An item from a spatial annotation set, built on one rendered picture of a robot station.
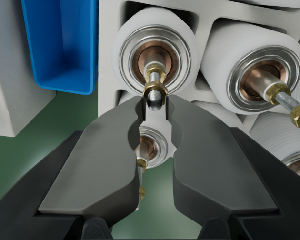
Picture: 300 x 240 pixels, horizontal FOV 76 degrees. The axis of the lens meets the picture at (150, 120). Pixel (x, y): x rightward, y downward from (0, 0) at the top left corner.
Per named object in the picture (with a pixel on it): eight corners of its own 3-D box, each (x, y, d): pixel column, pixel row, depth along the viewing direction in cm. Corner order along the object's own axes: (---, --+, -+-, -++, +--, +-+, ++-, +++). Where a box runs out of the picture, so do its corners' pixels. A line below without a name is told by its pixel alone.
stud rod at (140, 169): (145, 155, 25) (142, 207, 19) (140, 159, 26) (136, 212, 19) (139, 151, 25) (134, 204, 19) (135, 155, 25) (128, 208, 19)
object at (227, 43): (248, 14, 33) (326, 29, 18) (238, 68, 39) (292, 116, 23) (192, 18, 34) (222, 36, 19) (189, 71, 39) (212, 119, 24)
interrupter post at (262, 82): (274, 68, 21) (293, 80, 18) (268, 89, 22) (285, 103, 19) (251, 70, 21) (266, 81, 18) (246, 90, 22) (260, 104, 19)
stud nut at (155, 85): (162, 105, 15) (162, 111, 14) (140, 100, 15) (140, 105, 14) (169, 82, 14) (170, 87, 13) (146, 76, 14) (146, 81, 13)
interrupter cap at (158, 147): (179, 143, 26) (179, 146, 26) (146, 173, 30) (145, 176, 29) (134, 114, 24) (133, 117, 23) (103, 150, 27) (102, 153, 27)
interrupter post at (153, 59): (151, 78, 21) (151, 90, 19) (139, 59, 20) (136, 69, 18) (170, 66, 21) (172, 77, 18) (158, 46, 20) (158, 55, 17)
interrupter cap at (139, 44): (145, 106, 23) (145, 109, 23) (104, 52, 20) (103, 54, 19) (202, 73, 21) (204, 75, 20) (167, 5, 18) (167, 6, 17)
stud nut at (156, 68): (160, 86, 18) (160, 90, 17) (143, 81, 18) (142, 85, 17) (166, 66, 17) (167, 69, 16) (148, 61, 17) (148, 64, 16)
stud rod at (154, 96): (158, 75, 19) (159, 113, 13) (148, 72, 19) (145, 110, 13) (161, 65, 19) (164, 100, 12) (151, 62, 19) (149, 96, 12)
